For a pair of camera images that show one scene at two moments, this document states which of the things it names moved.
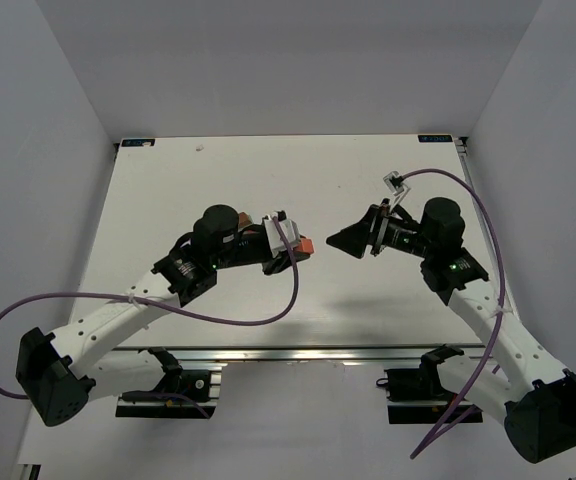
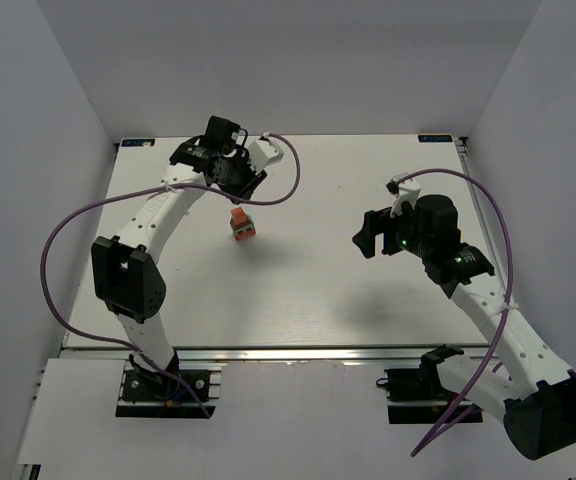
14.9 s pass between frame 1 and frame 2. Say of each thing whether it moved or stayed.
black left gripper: moved
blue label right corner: stayed
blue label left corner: stayed
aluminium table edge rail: stayed
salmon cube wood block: moved
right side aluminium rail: stayed
